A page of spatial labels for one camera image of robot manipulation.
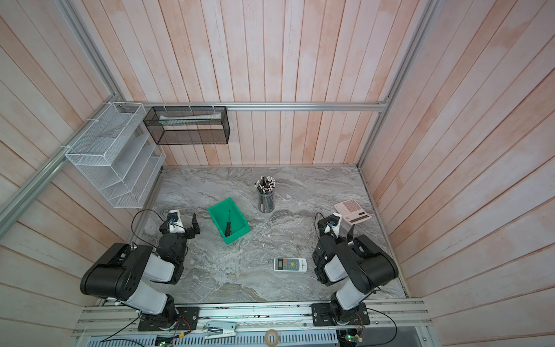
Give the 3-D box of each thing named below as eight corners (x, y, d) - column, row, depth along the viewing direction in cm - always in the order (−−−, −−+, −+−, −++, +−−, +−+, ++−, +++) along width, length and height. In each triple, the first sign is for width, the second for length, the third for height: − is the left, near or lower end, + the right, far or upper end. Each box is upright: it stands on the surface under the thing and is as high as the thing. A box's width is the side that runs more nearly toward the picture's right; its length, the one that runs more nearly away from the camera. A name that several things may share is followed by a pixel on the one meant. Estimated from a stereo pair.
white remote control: (273, 272, 86) (273, 270, 84) (273, 259, 89) (273, 257, 87) (306, 272, 86) (307, 270, 84) (305, 259, 89) (306, 257, 87)
